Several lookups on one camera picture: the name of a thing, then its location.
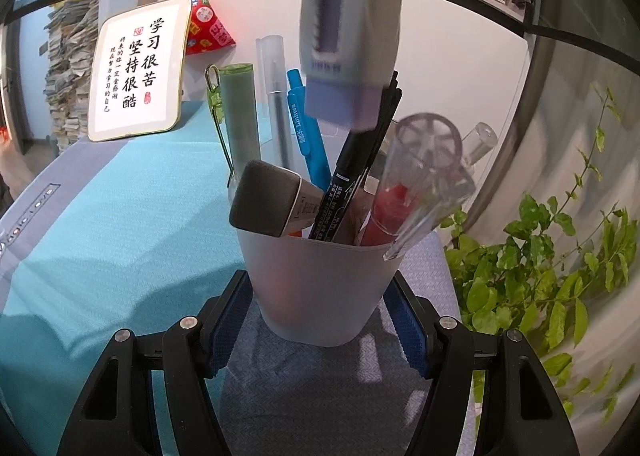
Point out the green pen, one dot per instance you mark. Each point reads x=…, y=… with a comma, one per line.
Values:
x=240, y=116

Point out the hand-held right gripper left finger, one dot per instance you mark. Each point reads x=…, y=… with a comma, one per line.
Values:
x=230, y=326

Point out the purple eraser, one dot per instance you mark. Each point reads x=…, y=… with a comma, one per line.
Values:
x=345, y=36

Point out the red pyramid hanging ornament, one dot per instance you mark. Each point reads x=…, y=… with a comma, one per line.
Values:
x=207, y=26

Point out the black marker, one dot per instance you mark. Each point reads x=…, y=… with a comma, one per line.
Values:
x=340, y=191

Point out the red pen with clear cap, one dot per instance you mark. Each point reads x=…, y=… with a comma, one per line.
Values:
x=395, y=206

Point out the white eraser with grey sleeve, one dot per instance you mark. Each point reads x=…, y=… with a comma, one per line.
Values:
x=270, y=196

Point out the translucent white plastic cup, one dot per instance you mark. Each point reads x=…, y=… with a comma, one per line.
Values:
x=310, y=286

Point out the teal and grey tablecloth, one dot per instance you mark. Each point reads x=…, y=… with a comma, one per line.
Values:
x=125, y=211

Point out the white cabinet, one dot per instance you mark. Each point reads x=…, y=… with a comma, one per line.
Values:
x=475, y=61

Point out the clear gel pen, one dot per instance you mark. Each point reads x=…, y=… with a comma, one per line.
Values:
x=272, y=86

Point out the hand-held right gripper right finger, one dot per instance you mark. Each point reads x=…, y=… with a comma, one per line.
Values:
x=407, y=331

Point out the white calligraphy sign gold frame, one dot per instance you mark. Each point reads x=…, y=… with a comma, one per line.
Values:
x=135, y=71

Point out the stack of newspapers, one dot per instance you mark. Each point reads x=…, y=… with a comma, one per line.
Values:
x=70, y=76

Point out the green leafy plant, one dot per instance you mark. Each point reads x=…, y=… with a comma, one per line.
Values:
x=525, y=276

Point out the blue pen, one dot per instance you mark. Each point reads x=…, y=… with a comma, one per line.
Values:
x=307, y=136

